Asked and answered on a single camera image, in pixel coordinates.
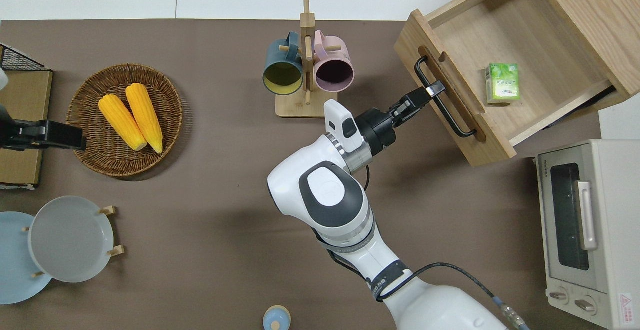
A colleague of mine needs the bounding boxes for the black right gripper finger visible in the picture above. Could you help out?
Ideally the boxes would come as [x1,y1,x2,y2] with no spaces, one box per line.
[398,97,431,123]
[409,80,446,103]

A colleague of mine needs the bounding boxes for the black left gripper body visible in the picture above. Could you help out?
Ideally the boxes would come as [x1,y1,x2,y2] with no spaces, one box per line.
[0,119,48,150]

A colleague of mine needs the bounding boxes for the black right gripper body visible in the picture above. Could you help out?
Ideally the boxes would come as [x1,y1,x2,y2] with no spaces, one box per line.
[356,95,419,154]

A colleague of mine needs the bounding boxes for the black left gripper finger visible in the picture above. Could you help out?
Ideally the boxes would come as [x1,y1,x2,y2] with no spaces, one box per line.
[46,122,87,151]

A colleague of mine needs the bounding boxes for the black metal drawer handle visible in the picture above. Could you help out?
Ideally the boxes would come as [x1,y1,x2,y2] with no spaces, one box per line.
[414,56,477,137]

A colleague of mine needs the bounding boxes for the wooden drawer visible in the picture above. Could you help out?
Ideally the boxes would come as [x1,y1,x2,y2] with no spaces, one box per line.
[394,0,617,168]

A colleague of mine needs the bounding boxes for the wooden drawer cabinet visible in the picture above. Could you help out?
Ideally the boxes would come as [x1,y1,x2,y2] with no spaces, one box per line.
[482,0,640,128]

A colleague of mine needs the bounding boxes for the light wooden board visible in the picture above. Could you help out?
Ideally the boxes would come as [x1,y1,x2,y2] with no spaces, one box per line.
[0,70,53,186]

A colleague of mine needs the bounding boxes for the round brown wicker basket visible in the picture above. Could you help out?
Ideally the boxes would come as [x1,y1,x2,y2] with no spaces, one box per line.
[66,63,184,178]

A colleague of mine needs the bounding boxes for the yellow corn cob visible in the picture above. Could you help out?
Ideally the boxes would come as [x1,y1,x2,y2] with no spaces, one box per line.
[98,94,148,151]
[125,83,164,154]

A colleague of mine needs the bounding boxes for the green carton box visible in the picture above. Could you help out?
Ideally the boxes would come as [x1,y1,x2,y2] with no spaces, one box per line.
[485,62,521,105]

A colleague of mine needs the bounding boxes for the wooden plate rack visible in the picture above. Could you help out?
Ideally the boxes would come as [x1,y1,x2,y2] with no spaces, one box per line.
[21,205,126,278]

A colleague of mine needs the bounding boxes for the wooden mug tree stand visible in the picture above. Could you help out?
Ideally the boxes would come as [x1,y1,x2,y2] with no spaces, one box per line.
[275,0,343,118]

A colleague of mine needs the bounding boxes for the pink mug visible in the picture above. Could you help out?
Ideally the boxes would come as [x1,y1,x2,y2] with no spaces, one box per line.
[313,30,355,93]

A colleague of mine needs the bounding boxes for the grey round plate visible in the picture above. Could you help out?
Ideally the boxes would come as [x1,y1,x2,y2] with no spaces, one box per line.
[28,196,115,283]

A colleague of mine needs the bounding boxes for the dark teal mug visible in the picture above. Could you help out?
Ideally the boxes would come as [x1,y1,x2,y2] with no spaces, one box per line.
[263,31,305,95]

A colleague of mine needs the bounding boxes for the light blue round plate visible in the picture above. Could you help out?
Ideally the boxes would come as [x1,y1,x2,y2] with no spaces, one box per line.
[0,211,53,304]

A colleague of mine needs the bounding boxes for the brown table mat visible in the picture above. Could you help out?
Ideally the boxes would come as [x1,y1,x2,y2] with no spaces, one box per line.
[0,19,603,330]

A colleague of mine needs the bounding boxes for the white toaster oven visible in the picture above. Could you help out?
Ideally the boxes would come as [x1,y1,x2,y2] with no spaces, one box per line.
[535,139,640,330]

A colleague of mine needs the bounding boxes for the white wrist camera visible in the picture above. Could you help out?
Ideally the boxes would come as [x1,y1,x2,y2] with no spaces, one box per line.
[323,99,365,153]

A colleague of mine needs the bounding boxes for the black wire grid storage box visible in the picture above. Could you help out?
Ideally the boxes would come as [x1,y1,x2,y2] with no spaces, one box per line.
[0,44,53,190]

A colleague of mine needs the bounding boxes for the silver oven door handle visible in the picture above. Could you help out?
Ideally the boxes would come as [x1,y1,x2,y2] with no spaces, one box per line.
[576,180,599,252]

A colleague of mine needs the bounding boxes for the black cable metal connector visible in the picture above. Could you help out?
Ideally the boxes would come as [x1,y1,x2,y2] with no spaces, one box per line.
[372,262,532,330]

